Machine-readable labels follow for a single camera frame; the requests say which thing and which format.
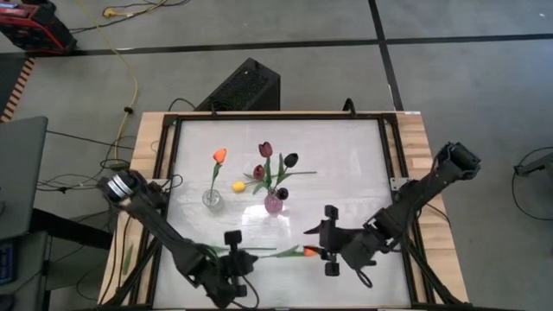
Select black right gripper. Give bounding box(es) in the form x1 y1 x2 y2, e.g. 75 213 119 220
303 205 354 277

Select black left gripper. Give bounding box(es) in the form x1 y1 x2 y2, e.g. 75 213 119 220
213 231 260 300

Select orange artificial tulip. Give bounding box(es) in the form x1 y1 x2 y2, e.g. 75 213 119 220
207 148 229 204
207 244 321 260

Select yellow artificial tulip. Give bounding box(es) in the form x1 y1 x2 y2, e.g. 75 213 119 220
232 170 319 195

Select dark red artificial tulip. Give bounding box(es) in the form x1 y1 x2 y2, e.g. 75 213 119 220
257 141 276 198
252 163 273 195

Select pink ribbed glass vase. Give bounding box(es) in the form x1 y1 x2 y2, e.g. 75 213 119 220
264 192 285 215

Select clear cut-glass vase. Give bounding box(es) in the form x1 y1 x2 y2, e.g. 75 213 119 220
201 188 225 213

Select green fallen leaf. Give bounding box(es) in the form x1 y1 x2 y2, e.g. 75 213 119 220
122 244 134 276

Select black computer tower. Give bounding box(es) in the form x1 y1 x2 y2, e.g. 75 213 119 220
194 57 282 112

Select grey stand leg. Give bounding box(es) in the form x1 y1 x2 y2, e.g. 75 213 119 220
513 150 553 178

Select grey desk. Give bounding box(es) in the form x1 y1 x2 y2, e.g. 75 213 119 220
0 115 48 241

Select orange black striped strip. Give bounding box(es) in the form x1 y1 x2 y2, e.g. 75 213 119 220
0 56 35 124

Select red black equipment case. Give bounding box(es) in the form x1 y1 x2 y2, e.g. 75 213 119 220
0 0 79 56

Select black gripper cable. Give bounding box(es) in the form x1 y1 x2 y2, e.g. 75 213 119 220
353 258 373 289
241 274 261 310

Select black aluminium table frame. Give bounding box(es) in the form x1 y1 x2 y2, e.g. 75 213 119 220
101 111 472 311

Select black floor cables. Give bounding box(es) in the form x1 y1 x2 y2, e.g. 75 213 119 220
36 129 135 195

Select yellow floor cable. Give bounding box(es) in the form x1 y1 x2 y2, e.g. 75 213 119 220
75 0 169 161

